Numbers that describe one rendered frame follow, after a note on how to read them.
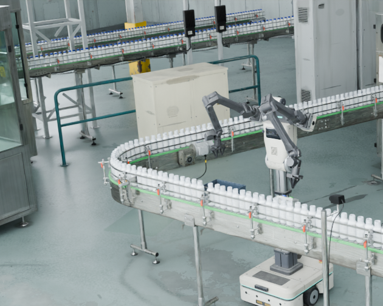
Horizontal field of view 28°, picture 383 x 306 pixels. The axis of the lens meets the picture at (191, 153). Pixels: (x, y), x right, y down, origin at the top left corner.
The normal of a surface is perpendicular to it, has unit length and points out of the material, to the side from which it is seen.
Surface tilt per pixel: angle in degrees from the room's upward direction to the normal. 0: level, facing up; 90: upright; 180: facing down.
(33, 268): 0
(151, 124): 90
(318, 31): 90
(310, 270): 0
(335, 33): 90
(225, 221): 90
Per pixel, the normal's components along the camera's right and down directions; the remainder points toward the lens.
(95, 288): -0.07, -0.96
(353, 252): -0.68, 0.26
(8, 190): 0.73, 0.15
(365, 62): 0.48, 0.22
